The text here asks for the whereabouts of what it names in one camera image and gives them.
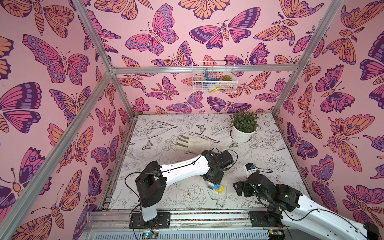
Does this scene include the blue lego brick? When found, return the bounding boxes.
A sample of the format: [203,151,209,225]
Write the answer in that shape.
[208,182,221,193]

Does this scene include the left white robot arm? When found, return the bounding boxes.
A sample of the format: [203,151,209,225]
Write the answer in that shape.
[135,150,237,223]

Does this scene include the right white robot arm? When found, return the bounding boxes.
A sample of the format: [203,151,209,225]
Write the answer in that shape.
[233,171,379,240]

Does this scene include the beige work glove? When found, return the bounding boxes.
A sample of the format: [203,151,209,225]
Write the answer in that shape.
[176,135,213,155]

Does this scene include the potted green plant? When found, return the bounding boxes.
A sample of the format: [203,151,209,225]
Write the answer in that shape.
[231,111,259,143]

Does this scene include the yellow item in basket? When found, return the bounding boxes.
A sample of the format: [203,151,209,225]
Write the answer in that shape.
[210,87,221,93]

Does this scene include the blue toy in basket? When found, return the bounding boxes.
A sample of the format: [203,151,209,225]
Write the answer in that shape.
[203,69,220,87]

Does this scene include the small green plant in basket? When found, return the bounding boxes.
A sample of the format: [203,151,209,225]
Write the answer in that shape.
[222,76,233,82]

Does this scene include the green circuit board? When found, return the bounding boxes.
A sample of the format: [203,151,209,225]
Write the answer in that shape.
[142,232,158,240]

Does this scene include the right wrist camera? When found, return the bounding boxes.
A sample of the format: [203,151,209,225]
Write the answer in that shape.
[245,163,257,177]

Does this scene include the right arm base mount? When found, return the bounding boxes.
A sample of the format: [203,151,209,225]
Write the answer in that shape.
[248,211,288,228]

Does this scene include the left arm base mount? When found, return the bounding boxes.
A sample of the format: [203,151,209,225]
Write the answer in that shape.
[129,212,171,230]

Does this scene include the white wire basket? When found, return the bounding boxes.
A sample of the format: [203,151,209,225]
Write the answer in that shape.
[190,65,238,94]

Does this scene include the aluminium frame back bar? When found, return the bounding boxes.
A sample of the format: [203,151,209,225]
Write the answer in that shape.
[112,65,299,75]

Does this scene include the aluminium frame left post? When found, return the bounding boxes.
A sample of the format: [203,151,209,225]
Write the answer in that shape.
[73,1,135,119]

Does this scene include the aluminium frame post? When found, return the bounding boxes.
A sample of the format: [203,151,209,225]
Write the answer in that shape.
[272,0,344,117]
[73,1,135,119]

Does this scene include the aluminium frame left diagonal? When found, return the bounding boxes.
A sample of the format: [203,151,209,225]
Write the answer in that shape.
[1,72,113,240]

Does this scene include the aluminium frame right post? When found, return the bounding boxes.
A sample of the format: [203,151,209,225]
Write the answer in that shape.
[272,0,344,117]

